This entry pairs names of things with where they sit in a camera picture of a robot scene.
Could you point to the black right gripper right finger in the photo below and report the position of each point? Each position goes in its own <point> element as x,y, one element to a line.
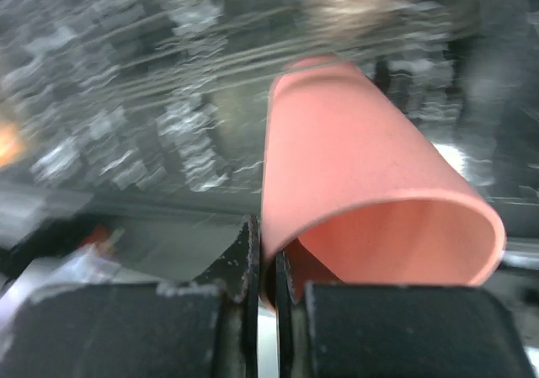
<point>338,330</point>

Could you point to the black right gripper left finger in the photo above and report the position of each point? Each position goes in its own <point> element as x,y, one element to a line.
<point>80,322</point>

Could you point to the pink plastic cup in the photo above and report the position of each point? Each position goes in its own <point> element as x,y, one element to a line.
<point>354,192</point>

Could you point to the metal wire dish rack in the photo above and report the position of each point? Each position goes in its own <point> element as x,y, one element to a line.
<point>253,50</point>

